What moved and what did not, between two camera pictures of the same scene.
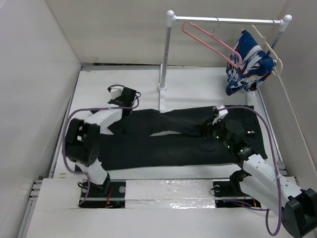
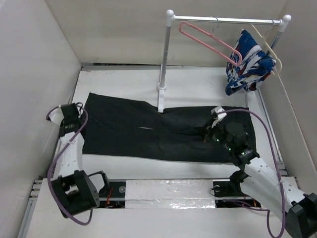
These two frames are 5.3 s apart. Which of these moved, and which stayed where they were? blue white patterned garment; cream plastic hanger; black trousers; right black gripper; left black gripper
Moved: black trousers; left black gripper
Stayed: blue white patterned garment; cream plastic hanger; right black gripper
